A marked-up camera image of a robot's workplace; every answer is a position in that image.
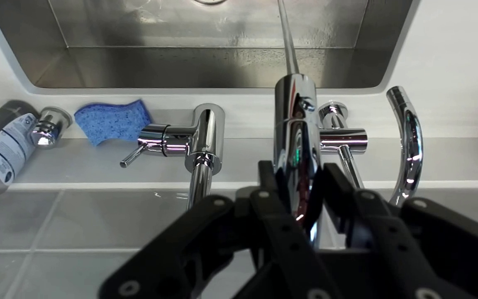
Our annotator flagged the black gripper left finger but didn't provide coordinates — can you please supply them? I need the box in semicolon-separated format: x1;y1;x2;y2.
98;162;339;299

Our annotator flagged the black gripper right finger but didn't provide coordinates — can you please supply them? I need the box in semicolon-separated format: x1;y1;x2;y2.
321;164;478;299

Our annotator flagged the chrome gooseneck tap faucet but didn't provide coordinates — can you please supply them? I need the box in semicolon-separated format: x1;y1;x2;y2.
120;72;321;248

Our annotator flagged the small chrome side tap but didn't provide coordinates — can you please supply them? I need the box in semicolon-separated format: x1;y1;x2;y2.
321;102;369;189

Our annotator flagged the chrome curved spout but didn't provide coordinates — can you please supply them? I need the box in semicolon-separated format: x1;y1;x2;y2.
387;87;424;207

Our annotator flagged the blue sponge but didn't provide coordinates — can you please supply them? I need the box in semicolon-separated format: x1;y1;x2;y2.
75;100;153;147

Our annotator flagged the chrome soap dispenser knob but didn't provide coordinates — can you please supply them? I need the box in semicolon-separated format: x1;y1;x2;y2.
34;107;74;149

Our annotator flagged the green cap plastic bottle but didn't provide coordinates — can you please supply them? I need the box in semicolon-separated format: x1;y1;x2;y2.
0;100;40;192

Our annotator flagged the stainless steel sink basin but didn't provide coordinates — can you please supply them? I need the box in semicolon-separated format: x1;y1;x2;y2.
0;0;422;89

